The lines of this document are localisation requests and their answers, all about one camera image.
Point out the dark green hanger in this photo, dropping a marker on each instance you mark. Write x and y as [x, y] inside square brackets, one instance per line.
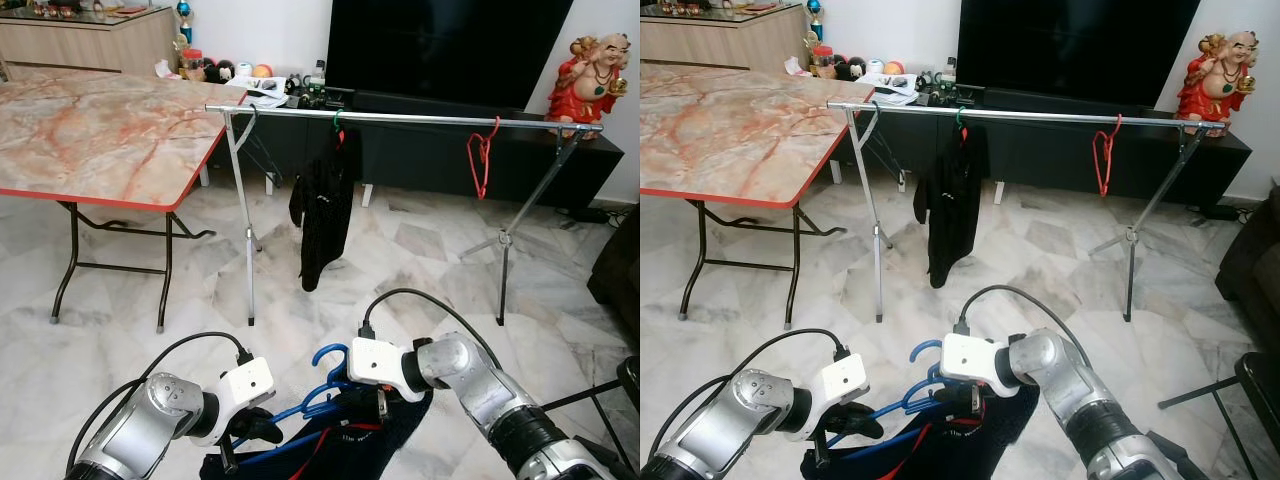
[872, 118]
[250, 120]

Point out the marble top folding table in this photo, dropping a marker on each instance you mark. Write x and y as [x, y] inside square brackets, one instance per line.
[730, 125]
[100, 130]

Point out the small green white bottle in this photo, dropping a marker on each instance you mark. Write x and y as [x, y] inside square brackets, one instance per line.
[320, 72]
[948, 70]

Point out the dark brown sofa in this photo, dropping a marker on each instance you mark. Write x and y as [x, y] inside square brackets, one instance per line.
[1250, 270]
[618, 270]

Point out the black soundbar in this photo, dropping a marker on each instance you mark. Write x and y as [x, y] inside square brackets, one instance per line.
[1080, 100]
[440, 103]

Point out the blue gold trophy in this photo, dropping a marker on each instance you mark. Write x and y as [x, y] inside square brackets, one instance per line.
[183, 12]
[815, 15]

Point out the tissue box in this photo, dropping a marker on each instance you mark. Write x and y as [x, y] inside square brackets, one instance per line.
[167, 70]
[798, 68]

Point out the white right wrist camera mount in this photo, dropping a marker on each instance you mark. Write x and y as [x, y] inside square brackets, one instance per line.
[972, 357]
[380, 362]

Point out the black plush ball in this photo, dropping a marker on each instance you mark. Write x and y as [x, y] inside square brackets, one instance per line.
[857, 68]
[226, 70]

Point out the black television console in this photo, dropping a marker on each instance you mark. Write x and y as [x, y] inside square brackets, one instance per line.
[1050, 160]
[430, 160]

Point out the white teal plush ball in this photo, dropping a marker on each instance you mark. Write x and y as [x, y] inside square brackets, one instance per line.
[875, 66]
[245, 68]

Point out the metal clothes rack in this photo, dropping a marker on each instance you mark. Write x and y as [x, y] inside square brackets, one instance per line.
[1050, 116]
[420, 118]

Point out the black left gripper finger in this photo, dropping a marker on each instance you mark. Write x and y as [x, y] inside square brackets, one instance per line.
[856, 408]
[260, 414]
[265, 435]
[862, 430]

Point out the black remote holder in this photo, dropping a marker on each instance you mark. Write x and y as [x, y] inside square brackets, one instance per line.
[305, 97]
[933, 95]

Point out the red laughing buddha statue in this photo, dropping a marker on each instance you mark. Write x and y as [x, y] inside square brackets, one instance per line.
[1212, 85]
[585, 85]

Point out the white paper stack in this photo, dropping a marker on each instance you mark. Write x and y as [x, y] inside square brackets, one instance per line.
[893, 88]
[265, 92]

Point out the red hanger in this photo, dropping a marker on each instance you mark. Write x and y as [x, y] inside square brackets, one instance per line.
[471, 152]
[1104, 188]

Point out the light wooden sideboard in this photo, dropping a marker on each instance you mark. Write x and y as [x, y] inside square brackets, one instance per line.
[80, 45]
[720, 42]

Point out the navy garment with red trim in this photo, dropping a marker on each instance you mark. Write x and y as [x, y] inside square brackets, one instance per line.
[950, 450]
[340, 450]

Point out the orange plush ball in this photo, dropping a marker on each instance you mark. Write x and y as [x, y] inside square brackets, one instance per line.
[893, 68]
[262, 70]

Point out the black metal stool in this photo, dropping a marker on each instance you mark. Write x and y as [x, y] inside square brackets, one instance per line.
[1262, 375]
[628, 375]

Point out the flat red book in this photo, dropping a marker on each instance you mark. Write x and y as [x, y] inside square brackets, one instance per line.
[760, 7]
[130, 10]

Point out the blue hanger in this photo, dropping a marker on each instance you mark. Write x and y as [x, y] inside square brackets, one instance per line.
[880, 408]
[285, 412]

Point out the red lid jar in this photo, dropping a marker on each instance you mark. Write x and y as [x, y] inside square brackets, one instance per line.
[192, 65]
[823, 62]

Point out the black flat television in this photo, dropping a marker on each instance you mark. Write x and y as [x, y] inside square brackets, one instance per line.
[450, 50]
[1075, 50]

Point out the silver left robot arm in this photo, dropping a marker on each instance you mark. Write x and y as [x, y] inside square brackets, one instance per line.
[140, 430]
[730, 425]

